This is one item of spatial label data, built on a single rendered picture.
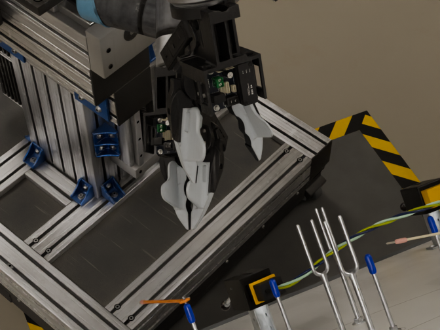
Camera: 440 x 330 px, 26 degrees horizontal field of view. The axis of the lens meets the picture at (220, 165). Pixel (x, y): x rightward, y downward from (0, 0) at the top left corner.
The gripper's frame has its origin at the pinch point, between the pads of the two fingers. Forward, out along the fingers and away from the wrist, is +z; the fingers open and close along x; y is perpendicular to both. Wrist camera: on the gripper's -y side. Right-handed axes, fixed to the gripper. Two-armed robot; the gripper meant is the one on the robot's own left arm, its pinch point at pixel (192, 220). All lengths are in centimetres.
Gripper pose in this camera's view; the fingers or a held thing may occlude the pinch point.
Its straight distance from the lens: 128.0
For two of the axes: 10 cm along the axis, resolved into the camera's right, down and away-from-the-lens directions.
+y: -4.2, -1.2, -9.0
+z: 0.2, 9.9, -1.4
